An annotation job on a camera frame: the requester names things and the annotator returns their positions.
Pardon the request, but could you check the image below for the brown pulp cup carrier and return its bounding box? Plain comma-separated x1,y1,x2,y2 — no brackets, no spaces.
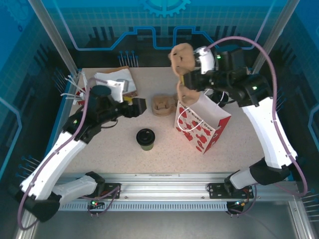
168,42,200,105
152,94,179,117
152,107,175,118

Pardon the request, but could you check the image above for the black plastic cup lid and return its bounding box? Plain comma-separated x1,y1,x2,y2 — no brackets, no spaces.
213,91,229,107
136,128,156,146

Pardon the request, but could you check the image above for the white red-printed paper bag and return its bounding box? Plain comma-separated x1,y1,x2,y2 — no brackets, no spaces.
173,89,232,155

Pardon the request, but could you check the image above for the green white paper cup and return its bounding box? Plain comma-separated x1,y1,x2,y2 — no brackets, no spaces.
138,142,154,152

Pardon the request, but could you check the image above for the white napkin stack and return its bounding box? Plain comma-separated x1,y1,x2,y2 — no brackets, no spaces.
94,68,137,99

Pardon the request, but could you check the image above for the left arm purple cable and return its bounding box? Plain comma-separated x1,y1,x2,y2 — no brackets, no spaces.
17,77,125,230

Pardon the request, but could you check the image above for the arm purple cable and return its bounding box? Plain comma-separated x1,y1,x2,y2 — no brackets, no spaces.
17,77,125,230
205,36,309,218

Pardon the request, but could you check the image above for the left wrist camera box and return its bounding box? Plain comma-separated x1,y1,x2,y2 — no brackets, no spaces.
107,79,131,103

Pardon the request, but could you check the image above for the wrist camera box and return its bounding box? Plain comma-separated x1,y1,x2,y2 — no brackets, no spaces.
193,46,216,75
107,79,131,103

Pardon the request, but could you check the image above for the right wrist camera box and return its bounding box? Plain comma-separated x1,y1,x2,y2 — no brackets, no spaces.
193,46,216,75

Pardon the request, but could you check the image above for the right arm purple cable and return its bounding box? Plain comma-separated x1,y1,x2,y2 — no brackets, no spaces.
205,36,309,218

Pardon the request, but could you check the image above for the aluminium frame post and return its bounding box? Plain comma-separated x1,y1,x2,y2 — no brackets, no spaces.
250,0,301,75
27,0,81,77

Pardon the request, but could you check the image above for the aluminium mounting rail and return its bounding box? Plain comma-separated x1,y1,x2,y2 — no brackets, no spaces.
33,171,299,203

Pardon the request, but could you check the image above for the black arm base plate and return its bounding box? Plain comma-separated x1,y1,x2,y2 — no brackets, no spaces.
208,183,255,200
98,183,122,200

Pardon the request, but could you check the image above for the slotted grey cable duct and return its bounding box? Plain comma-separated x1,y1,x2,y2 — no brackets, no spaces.
58,201,229,212

